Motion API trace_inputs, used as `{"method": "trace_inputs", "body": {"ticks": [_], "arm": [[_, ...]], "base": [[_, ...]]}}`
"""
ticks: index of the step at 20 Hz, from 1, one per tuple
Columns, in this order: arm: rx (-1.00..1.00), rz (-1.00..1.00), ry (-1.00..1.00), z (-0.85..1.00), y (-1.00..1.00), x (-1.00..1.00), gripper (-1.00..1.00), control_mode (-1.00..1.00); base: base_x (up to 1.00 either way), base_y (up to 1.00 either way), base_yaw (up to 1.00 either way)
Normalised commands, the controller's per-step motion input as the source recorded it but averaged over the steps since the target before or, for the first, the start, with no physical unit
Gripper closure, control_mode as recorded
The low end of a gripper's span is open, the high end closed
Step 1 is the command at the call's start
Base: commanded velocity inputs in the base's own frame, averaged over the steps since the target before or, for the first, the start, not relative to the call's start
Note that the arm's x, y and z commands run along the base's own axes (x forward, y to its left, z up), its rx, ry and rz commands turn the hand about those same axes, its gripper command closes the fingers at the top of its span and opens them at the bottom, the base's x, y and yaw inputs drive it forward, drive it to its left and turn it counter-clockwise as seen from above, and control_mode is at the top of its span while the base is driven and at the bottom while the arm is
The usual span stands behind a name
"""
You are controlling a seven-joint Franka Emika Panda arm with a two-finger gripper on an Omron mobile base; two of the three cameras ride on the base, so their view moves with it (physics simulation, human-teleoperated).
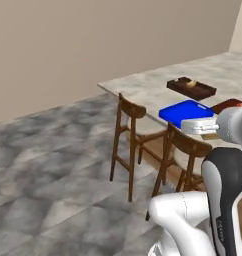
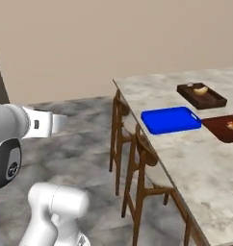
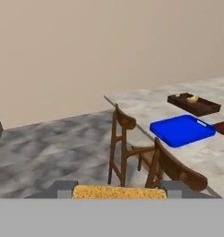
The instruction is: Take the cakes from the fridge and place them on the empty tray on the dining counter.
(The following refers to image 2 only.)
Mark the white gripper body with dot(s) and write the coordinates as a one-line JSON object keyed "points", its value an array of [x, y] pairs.
{"points": [[58, 123]]}

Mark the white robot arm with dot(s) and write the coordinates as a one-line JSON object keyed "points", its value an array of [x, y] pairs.
{"points": [[12, 123]]}

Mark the blue tray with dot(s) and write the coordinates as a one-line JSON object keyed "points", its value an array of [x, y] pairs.
{"points": [[170, 119]]}

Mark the marble dining counter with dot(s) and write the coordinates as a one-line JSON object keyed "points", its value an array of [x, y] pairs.
{"points": [[198, 160]]}

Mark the dark brown rectangular tray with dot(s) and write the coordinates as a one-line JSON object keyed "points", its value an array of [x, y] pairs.
{"points": [[201, 96]]}

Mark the reddish brown tray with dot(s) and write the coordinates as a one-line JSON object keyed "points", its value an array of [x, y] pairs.
{"points": [[225, 129]]}

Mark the wooden bar stool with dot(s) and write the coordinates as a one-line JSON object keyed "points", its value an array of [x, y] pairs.
{"points": [[120, 128], [141, 166]]}

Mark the pale bread roll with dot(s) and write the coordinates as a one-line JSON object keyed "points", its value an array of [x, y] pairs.
{"points": [[201, 90]]}

